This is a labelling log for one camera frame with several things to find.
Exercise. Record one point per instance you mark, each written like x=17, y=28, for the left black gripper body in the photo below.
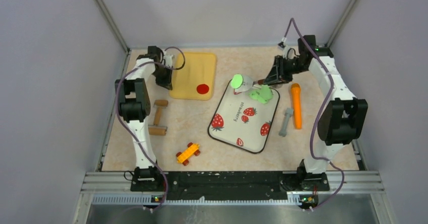
x=162, y=75

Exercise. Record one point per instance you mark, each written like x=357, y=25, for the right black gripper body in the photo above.
x=289, y=67

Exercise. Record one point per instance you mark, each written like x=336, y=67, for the green dough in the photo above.
x=263, y=94

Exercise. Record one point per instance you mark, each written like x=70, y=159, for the metal scraper brown handle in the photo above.
x=248, y=83

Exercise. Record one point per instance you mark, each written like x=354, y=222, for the yellow tray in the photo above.
x=200, y=68

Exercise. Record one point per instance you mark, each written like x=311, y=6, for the round green dough wrapper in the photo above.
x=237, y=81

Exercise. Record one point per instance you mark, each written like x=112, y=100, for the white strawberry tray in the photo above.
x=243, y=122

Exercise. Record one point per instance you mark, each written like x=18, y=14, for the wooden rolling pin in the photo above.
x=155, y=128

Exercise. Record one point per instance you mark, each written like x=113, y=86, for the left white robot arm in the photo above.
x=133, y=107

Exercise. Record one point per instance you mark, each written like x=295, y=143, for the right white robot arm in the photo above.
x=341, y=116

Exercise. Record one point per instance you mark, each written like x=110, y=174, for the red dough disc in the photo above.
x=202, y=89

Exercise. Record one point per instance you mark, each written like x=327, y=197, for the grey plastic tool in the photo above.
x=287, y=116

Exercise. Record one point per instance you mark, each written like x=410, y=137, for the yellow toy car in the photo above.
x=193, y=149

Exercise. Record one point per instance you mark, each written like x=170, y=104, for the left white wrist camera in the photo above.
x=168, y=60

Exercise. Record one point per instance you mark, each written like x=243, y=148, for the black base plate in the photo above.
x=233, y=186

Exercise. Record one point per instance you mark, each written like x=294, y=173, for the aluminium frame rail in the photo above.
x=354, y=197

